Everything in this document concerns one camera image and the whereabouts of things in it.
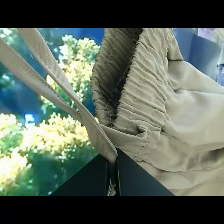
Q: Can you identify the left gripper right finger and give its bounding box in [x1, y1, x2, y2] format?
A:
[116, 148, 175, 197]

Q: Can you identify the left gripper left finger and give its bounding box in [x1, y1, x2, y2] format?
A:
[50, 153, 112, 197]

